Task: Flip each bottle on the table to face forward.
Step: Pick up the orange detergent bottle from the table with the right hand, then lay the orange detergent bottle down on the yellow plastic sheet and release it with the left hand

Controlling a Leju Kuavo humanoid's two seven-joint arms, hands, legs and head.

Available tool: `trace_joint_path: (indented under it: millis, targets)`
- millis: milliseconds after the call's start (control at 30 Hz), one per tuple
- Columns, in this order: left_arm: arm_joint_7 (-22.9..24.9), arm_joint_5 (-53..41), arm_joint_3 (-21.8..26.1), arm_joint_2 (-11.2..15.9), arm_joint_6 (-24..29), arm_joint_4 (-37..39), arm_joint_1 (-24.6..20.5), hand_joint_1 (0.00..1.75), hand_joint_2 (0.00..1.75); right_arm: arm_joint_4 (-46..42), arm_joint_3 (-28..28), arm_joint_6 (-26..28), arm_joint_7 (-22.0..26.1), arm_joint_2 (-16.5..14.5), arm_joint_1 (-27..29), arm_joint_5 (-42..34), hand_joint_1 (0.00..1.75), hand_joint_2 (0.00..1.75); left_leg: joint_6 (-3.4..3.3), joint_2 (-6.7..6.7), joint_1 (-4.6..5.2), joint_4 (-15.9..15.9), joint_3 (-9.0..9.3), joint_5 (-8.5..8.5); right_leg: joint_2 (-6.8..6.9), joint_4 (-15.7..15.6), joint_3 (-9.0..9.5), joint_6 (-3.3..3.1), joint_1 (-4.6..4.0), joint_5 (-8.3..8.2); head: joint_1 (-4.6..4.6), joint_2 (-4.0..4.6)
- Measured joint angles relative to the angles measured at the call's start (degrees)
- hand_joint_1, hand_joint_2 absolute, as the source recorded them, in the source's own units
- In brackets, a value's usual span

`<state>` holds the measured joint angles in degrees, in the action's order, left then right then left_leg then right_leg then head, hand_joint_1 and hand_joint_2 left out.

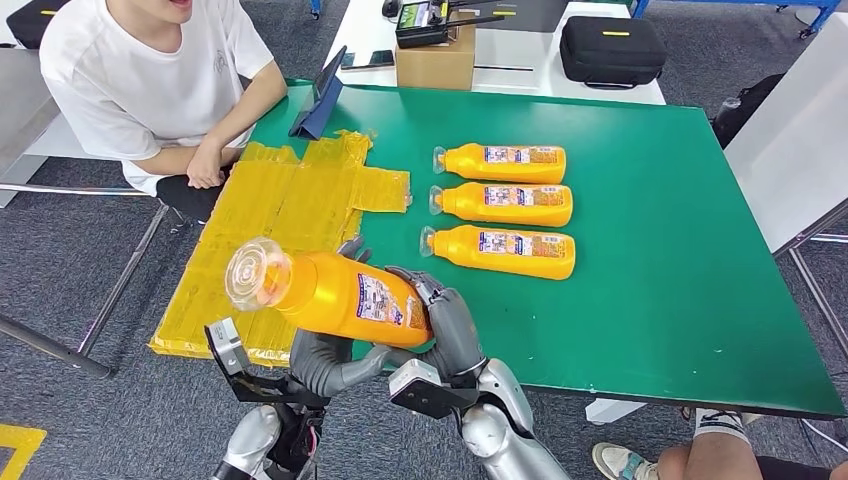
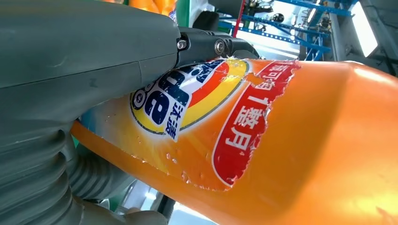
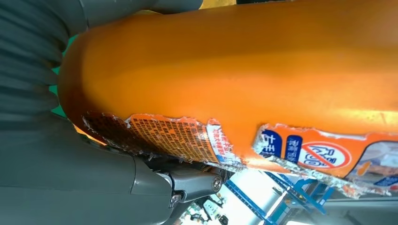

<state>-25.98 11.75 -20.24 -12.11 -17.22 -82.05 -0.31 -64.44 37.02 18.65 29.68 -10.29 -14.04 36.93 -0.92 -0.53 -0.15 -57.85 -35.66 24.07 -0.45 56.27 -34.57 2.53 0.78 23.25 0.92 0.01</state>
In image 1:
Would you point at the person's left hand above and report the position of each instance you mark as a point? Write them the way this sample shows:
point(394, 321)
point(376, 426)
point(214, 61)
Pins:
point(206, 166)

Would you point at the brown cardboard box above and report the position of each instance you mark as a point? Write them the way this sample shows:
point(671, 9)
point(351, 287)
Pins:
point(437, 66)

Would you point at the tablet in blue case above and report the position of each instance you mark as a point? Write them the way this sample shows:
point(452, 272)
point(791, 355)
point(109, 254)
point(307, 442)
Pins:
point(321, 99)

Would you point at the black bag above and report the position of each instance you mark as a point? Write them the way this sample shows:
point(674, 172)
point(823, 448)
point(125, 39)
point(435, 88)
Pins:
point(33, 23)

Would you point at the black backpack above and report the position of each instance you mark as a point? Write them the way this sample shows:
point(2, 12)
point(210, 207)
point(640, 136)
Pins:
point(755, 106)

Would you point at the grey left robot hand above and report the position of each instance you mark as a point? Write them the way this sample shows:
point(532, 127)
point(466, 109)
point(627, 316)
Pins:
point(324, 364)

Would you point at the black carrying case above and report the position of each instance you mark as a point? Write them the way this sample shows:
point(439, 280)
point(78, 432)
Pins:
point(613, 53)

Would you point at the grey water bottle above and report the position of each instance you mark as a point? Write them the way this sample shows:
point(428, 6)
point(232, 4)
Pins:
point(727, 111)

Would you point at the black smartphone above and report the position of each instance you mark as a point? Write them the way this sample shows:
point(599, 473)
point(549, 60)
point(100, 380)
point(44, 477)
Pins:
point(368, 60)

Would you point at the white side table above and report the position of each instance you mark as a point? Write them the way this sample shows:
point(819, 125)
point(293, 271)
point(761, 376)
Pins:
point(788, 132)

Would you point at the grey metal table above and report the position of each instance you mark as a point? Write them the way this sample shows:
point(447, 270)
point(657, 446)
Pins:
point(26, 99)

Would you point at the dark grey flat case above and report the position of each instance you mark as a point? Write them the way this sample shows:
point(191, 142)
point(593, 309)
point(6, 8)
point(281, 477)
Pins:
point(530, 16)

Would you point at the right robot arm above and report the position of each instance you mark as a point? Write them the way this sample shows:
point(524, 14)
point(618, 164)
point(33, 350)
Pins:
point(503, 437)

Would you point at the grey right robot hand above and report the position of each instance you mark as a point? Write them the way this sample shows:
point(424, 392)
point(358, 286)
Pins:
point(457, 324)

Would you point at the black computer mouse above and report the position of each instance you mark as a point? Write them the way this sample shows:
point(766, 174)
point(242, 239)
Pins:
point(391, 8)

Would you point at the yellow taped cardboard mat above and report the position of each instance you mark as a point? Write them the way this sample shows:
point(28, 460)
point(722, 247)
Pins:
point(285, 192)

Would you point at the orange detergent bottle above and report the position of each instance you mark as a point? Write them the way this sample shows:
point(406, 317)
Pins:
point(503, 255)
point(331, 291)
point(503, 167)
point(503, 206)

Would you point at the person's right forearm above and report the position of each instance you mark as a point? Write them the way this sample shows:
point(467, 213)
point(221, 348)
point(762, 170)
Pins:
point(159, 161)

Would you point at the person's left forearm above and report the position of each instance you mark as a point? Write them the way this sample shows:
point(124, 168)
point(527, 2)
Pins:
point(252, 109)

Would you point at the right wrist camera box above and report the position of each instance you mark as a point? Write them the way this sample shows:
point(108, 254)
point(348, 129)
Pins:
point(414, 381)

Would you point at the white table foot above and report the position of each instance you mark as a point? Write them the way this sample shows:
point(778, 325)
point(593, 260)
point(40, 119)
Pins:
point(613, 411)

